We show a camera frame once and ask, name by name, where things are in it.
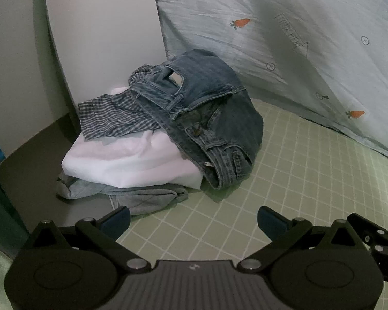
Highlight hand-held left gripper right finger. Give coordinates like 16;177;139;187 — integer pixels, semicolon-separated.
237;205;367;272

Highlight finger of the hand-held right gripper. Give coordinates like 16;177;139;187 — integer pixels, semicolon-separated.
347;212;388;245

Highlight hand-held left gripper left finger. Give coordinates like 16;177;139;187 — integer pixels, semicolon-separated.
29;206;148;272

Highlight blue denim jeans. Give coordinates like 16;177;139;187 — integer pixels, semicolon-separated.
128;49;265;190

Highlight light grey garment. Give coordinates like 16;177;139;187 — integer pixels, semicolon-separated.
56;171;190;216

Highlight white garment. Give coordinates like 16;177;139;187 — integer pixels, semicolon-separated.
61;86;203;190

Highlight checked shirt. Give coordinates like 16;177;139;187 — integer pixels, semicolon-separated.
78;65;164;141

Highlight dark teal object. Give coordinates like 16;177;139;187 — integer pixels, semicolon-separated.
0;125;30;257

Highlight white panel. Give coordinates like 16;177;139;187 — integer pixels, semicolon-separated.
41;0;167;134

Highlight carrot print pale sheet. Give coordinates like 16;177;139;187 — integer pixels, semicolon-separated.
150;0;388;166

